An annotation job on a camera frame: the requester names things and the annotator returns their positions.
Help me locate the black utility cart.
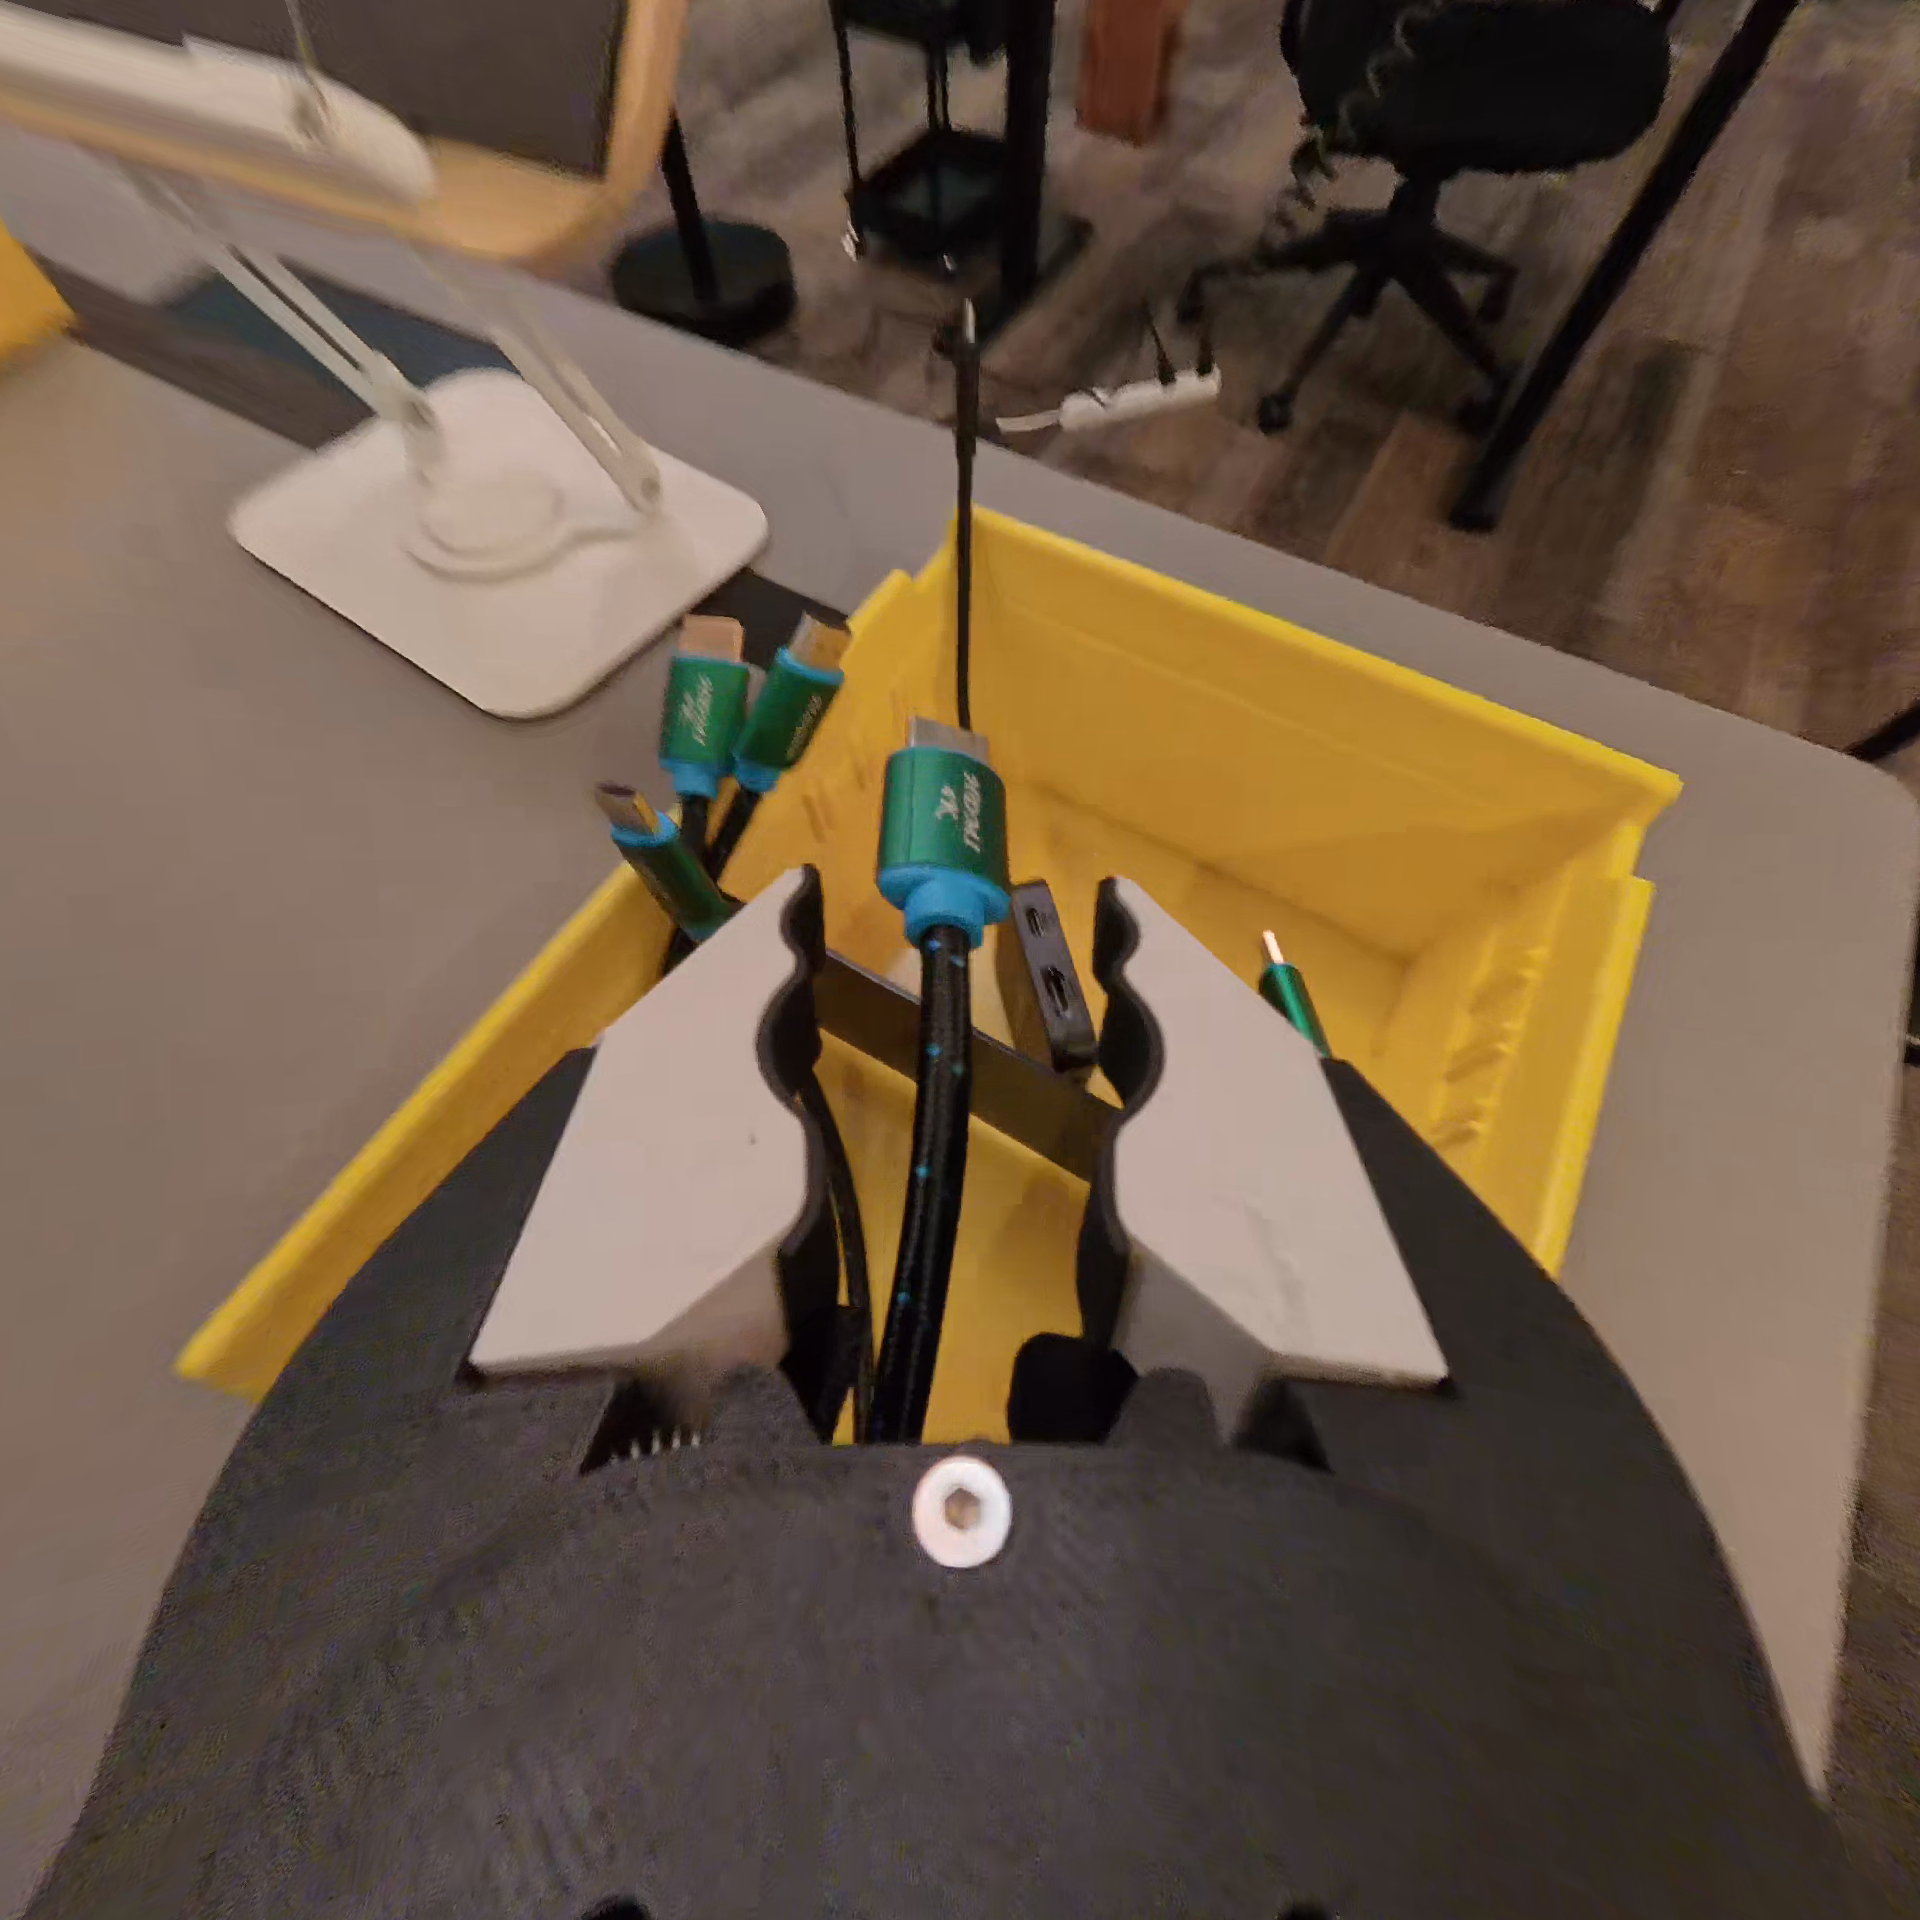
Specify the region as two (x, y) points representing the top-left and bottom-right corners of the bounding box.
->
(829, 0), (1098, 325)

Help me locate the black desk frame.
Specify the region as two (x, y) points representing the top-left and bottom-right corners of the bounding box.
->
(1446, 0), (1802, 535)

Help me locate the black round-base floor stand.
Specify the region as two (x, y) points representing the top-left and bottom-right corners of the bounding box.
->
(613, 112), (798, 351)

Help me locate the white power strip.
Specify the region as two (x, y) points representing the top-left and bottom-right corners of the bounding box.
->
(996, 368), (1226, 442)

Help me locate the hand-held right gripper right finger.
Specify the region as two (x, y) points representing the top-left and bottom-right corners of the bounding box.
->
(1077, 875), (1454, 1449)

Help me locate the white metal board stand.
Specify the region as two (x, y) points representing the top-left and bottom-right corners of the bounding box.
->
(0, 0), (771, 723)

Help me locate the brown wooden pillar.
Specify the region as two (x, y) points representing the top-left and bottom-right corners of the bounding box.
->
(1077, 0), (1180, 144)

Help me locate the black hdmi switch with cable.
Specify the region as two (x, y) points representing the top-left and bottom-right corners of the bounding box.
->
(942, 298), (1107, 1077)

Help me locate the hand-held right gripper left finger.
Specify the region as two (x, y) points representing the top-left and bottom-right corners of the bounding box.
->
(465, 864), (835, 1424)

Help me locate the black bin divider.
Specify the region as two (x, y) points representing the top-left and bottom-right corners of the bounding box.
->
(816, 952), (1126, 1179)

